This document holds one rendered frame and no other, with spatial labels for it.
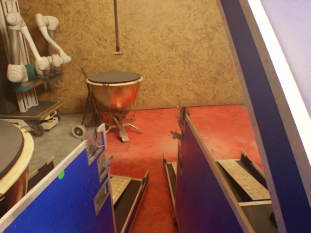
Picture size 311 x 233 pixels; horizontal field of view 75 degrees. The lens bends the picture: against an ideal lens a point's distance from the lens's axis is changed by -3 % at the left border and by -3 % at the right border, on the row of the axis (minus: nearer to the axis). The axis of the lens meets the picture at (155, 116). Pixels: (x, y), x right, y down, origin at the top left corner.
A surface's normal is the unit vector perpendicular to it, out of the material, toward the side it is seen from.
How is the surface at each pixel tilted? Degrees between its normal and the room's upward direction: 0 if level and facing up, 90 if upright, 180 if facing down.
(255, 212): 0
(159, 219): 0
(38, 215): 90
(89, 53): 90
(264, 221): 0
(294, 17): 42
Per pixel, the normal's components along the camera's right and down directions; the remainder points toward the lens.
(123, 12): 0.16, 0.37
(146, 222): 0.00, -0.92
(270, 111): -1.00, 0.03
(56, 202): 0.98, 0.08
